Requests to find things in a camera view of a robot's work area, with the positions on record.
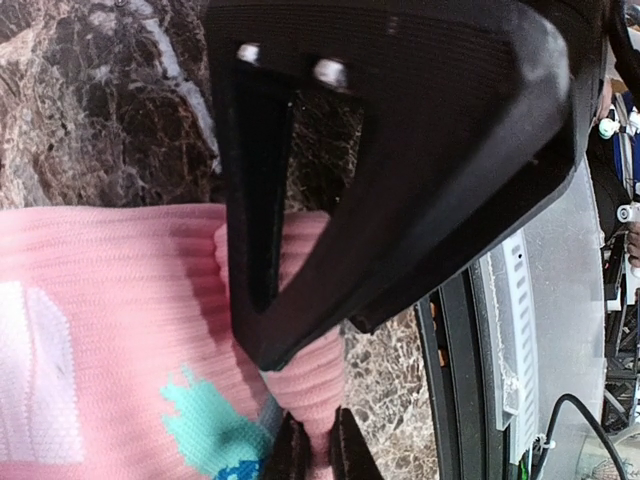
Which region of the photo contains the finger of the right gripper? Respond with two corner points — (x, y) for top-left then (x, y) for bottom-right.
(205, 1), (608, 371)

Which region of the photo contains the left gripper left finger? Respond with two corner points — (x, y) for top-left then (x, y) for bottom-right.
(262, 413), (312, 480)

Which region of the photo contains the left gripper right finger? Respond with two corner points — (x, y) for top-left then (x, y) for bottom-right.
(329, 407), (383, 480)

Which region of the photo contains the pink patterned sock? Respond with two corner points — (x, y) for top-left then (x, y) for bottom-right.
(1, 204), (345, 479)

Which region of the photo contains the white slotted cable duct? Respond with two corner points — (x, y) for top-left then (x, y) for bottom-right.
(488, 231), (539, 463)

